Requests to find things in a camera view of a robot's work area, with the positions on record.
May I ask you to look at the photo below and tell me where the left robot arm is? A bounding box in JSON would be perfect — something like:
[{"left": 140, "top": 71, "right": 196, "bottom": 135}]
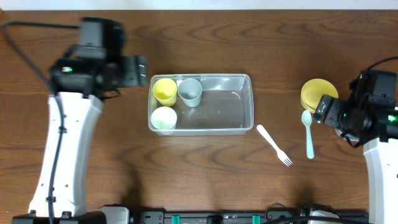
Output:
[{"left": 12, "top": 17, "right": 147, "bottom": 223}]

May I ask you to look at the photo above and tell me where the left black cable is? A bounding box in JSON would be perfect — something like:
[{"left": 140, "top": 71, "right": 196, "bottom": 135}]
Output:
[{"left": 0, "top": 21, "right": 80, "bottom": 224}]

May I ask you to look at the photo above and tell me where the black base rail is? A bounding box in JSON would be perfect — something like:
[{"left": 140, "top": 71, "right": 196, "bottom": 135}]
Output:
[{"left": 99, "top": 203, "right": 371, "bottom": 224}]

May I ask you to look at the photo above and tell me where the pale green plastic spoon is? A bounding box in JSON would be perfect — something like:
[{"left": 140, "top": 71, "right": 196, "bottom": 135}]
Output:
[{"left": 301, "top": 110, "right": 315, "bottom": 159}]

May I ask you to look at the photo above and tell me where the clear plastic container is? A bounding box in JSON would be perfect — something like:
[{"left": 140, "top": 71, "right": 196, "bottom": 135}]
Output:
[{"left": 147, "top": 73, "right": 254, "bottom": 136}]

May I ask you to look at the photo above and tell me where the yellow plastic cup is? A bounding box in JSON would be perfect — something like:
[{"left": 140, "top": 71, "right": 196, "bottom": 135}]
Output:
[{"left": 152, "top": 78, "right": 178, "bottom": 106}]

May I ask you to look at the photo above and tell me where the grey plastic cup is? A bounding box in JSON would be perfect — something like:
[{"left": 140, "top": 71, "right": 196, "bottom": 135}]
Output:
[{"left": 178, "top": 78, "right": 203, "bottom": 108}]

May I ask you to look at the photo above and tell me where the white plastic fork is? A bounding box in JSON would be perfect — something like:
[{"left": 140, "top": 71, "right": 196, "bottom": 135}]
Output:
[{"left": 256, "top": 124, "right": 293, "bottom": 167}]

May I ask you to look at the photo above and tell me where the white plastic cup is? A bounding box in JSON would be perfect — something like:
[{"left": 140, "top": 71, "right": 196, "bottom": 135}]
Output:
[{"left": 150, "top": 106, "right": 177, "bottom": 129}]

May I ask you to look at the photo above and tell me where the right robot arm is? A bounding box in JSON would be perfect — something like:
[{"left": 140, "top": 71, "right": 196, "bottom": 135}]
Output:
[{"left": 313, "top": 70, "right": 397, "bottom": 223}]

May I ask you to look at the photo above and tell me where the yellow plastic bowl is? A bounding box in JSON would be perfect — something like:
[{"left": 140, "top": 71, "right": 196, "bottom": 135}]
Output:
[{"left": 300, "top": 78, "right": 338, "bottom": 113}]

